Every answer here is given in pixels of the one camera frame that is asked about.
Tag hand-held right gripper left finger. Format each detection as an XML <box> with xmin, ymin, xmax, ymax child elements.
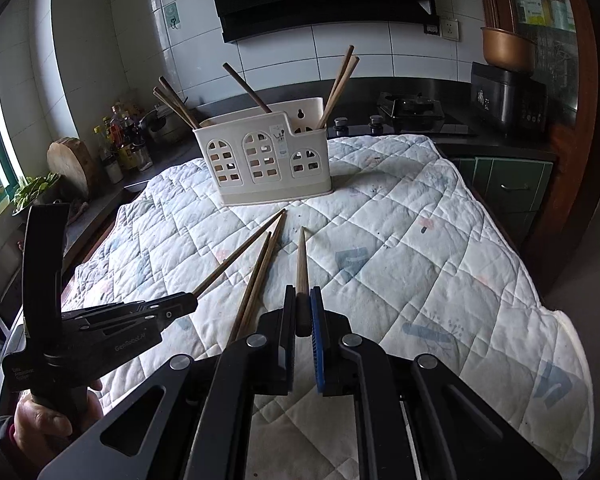
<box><xmin>37</xmin><ymin>285</ymin><xmax>298</xmax><ymax>480</ymax></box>

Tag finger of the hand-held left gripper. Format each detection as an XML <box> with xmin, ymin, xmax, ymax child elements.
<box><xmin>60</xmin><ymin>292</ymin><xmax>199</xmax><ymax>322</ymax></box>
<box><xmin>84</xmin><ymin>305</ymin><xmax>198</xmax><ymax>337</ymax></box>

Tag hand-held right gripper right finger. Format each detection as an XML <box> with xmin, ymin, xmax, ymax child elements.
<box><xmin>307</xmin><ymin>285</ymin><xmax>563</xmax><ymax>480</ymax></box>

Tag single wooden chopstick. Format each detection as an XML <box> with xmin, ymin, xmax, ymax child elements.
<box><xmin>295</xmin><ymin>226</ymin><xmax>312</xmax><ymax>338</ymax></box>
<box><xmin>235</xmin><ymin>214</ymin><xmax>286</xmax><ymax>346</ymax></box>
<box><xmin>226</xmin><ymin>231</ymin><xmax>273</xmax><ymax>348</ymax></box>
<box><xmin>192</xmin><ymin>208</ymin><xmax>287</xmax><ymax>299</ymax></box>

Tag white plastic utensil holder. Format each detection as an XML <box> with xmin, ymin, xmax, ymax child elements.
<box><xmin>192</xmin><ymin>97</ymin><xmax>333</xmax><ymax>206</ymax></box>

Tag bunch of wooden chopsticks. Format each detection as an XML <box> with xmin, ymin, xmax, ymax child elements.
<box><xmin>152</xmin><ymin>45</ymin><xmax>360</xmax><ymax>131</ymax></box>

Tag person's left forearm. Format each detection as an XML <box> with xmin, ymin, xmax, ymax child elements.
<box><xmin>0</xmin><ymin>412</ymin><xmax>18</xmax><ymax>463</ymax></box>

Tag person's left hand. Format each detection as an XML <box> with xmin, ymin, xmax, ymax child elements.
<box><xmin>12</xmin><ymin>379</ymin><xmax>103</xmax><ymax>454</ymax></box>

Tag steel kitchen sink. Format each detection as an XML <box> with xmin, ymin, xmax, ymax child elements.
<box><xmin>0</xmin><ymin>232</ymin><xmax>26</xmax><ymax>311</ymax></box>

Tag green leafy vegetables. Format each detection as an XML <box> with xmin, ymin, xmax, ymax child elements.
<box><xmin>12</xmin><ymin>174</ymin><xmax>62</xmax><ymax>207</ymax></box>

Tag white quilted blanket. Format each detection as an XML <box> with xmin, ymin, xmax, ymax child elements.
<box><xmin>60</xmin><ymin>135</ymin><xmax>596</xmax><ymax>480</ymax></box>

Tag round wooden cutting board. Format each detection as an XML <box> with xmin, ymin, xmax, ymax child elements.
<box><xmin>46</xmin><ymin>137</ymin><xmax>92</xmax><ymax>199</ymax></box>

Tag cluster of condiment bottles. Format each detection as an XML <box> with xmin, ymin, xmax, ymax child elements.
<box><xmin>94</xmin><ymin>102</ymin><xmax>154</xmax><ymax>171</ymax></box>

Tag metal cooking pot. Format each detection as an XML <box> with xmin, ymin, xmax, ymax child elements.
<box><xmin>140</xmin><ymin>107</ymin><xmax>192</xmax><ymax>144</ymax></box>

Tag green base cabinet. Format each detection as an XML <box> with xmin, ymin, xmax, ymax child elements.
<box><xmin>450</xmin><ymin>156</ymin><xmax>555</xmax><ymax>247</ymax></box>

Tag black gas stove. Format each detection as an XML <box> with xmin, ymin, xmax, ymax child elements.
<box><xmin>325</xmin><ymin>91</ymin><xmax>477</xmax><ymax>139</ymax></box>

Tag dark kitchen counter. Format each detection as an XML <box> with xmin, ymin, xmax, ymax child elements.
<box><xmin>62</xmin><ymin>77</ymin><xmax>561</xmax><ymax>261</ymax></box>

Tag black rice cooker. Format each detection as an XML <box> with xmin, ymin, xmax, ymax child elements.
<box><xmin>470</xmin><ymin>61</ymin><xmax>549</xmax><ymax>137</ymax></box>

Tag wooden glass-door cabinet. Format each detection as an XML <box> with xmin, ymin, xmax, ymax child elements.
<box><xmin>472</xmin><ymin>0</ymin><xmax>600</xmax><ymax>306</ymax></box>

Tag copper-coloured pot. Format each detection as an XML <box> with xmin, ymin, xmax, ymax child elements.
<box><xmin>480</xmin><ymin>26</ymin><xmax>537</xmax><ymax>72</ymax></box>

